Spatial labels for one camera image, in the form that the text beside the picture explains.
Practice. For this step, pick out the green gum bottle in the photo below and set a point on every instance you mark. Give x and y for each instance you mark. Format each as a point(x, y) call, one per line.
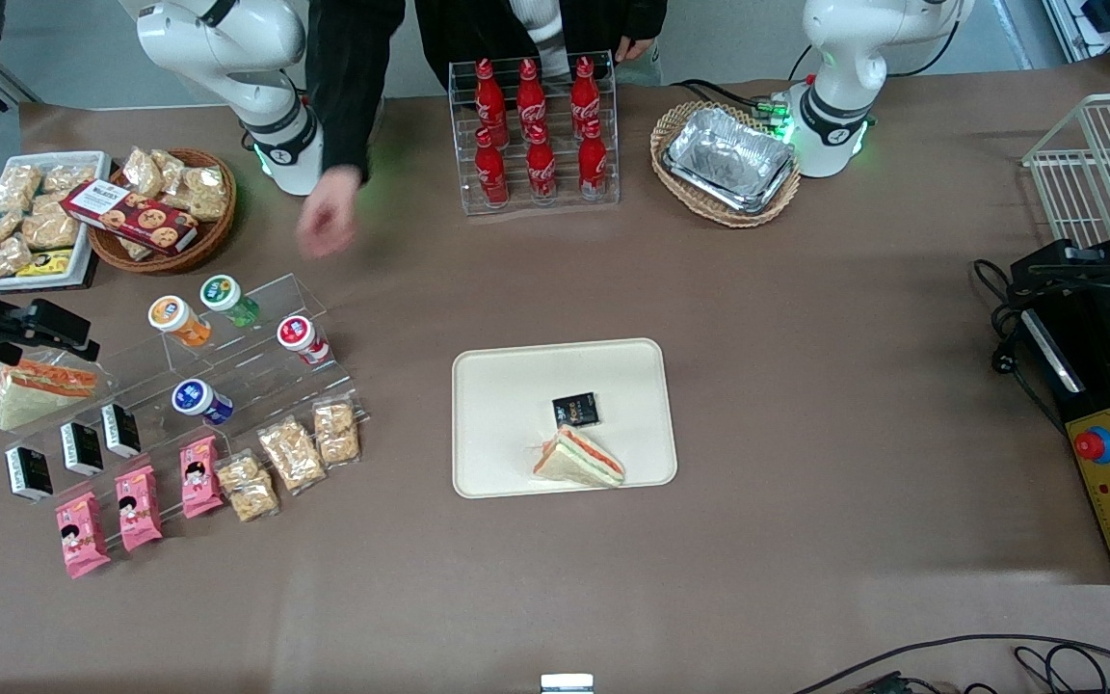
point(227, 299)

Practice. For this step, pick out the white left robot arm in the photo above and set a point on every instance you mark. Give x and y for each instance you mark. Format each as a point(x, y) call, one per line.
point(844, 96)

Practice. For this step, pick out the person right forearm black sleeve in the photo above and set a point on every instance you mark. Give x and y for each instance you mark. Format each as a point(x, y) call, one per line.
point(348, 87)

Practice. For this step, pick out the person left forearm black sleeve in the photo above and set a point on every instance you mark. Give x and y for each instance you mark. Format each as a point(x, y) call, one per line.
point(640, 17)

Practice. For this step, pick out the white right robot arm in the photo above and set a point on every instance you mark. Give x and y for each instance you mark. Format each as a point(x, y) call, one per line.
point(266, 116)

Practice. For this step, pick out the white rectangular tray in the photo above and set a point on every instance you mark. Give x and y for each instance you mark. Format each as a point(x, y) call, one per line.
point(83, 260)

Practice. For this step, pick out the orange gum bottle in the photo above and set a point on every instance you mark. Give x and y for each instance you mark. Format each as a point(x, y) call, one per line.
point(179, 321)

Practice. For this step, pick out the blue gum bottle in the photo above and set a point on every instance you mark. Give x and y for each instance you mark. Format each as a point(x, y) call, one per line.
point(200, 402)

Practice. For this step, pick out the red gum bottle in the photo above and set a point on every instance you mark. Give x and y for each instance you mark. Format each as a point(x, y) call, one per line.
point(303, 339)

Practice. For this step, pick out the aluminium foil tray stack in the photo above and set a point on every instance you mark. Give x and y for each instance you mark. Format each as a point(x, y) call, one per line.
point(730, 159)

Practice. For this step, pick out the beige plastic tray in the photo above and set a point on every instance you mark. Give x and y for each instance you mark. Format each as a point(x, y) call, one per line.
point(507, 424)

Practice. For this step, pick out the person right hand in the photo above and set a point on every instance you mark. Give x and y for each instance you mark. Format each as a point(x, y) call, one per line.
point(329, 212)

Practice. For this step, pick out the person left hand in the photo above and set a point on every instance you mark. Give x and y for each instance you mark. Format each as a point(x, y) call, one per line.
point(634, 48)

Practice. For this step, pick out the wrapped triangle sandwich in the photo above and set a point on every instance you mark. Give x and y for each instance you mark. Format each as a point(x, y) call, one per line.
point(35, 395)
point(579, 460)

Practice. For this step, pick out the yellow snack packet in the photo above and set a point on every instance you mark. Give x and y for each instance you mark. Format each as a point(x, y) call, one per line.
point(44, 262)

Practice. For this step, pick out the small black white box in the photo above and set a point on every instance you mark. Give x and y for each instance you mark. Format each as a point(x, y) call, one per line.
point(82, 448)
point(29, 472)
point(120, 430)

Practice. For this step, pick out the red cookie box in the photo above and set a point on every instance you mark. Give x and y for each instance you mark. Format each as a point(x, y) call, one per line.
point(131, 214)

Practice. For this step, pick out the red emergency stop button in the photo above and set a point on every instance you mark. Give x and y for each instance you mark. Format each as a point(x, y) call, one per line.
point(1095, 444)

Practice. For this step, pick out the brown wicker basket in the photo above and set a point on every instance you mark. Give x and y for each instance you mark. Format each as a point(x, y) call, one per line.
point(213, 236)

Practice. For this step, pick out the pink snack pack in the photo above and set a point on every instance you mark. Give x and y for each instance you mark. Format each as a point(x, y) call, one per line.
point(199, 477)
point(82, 535)
point(138, 508)

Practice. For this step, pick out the clear acrylic stepped shelf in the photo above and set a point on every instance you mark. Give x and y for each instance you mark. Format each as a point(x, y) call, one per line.
point(256, 371)

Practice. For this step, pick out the black yellow control box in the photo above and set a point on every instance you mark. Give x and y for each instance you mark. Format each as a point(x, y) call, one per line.
point(1109, 501)

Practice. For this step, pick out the light wicker basket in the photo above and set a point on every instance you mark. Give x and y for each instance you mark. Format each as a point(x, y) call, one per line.
point(700, 207)

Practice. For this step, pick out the red cola bottle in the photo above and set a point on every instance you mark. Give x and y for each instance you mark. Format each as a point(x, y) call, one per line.
point(584, 92)
point(541, 166)
point(489, 96)
point(491, 172)
point(593, 162)
point(530, 94)

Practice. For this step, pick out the small black packet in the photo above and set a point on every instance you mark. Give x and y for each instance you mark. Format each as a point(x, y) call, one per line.
point(575, 410)

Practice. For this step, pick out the clear acrylic bottle rack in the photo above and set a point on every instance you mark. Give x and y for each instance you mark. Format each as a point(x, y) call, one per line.
point(560, 198)

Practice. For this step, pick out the person torso black jacket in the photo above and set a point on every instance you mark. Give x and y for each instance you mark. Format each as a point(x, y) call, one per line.
point(478, 29)

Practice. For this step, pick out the aluminium frame shelf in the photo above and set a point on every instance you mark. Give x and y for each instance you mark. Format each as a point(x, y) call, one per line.
point(1104, 29)

